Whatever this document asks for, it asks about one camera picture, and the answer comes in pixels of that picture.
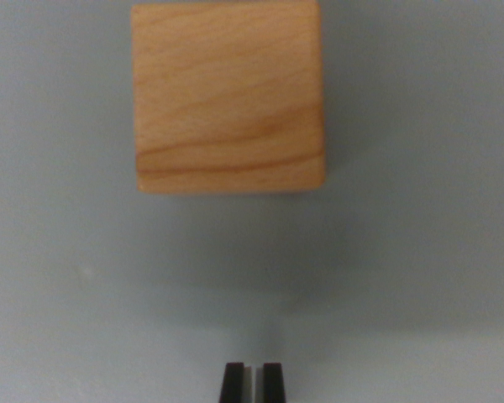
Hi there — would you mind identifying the grey plastic tub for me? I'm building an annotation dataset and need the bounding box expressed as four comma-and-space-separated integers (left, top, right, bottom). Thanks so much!
0, 0, 504, 403

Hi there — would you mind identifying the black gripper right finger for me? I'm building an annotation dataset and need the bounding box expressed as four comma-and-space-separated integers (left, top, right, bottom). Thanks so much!
255, 363, 287, 403

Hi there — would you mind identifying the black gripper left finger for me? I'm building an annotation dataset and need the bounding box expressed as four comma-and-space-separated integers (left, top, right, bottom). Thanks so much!
218, 362, 254, 403

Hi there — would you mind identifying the wooden cube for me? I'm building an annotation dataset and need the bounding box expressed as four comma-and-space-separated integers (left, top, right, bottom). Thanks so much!
130, 0, 326, 195

